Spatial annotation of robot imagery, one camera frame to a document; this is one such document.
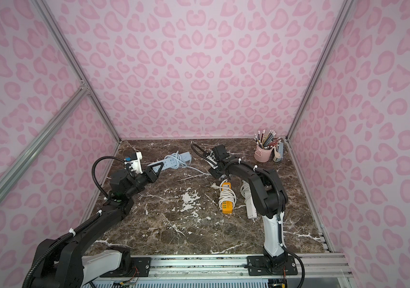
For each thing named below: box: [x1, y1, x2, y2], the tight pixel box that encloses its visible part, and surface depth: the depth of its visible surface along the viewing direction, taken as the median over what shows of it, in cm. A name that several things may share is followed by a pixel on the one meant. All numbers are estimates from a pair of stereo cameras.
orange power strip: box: [221, 181, 234, 214], surface depth 87 cm
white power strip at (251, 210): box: [242, 180, 258, 219], surface depth 88 cm
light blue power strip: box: [152, 151, 192, 174], surface depth 85 cm
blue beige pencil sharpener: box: [272, 142, 285, 163], surface depth 109 cm
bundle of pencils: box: [254, 129, 282, 150], surface depth 105 cm
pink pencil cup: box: [254, 144, 274, 163], surface depth 104 cm
